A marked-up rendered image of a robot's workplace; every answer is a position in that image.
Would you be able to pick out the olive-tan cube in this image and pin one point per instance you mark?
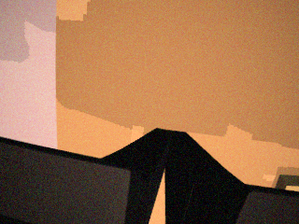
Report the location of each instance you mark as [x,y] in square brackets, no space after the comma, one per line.
[289,182]

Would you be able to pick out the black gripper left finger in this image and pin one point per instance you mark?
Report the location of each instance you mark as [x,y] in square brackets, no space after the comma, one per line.
[46,185]

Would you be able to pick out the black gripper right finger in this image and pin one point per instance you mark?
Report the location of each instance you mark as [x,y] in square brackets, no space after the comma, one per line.
[199,190]

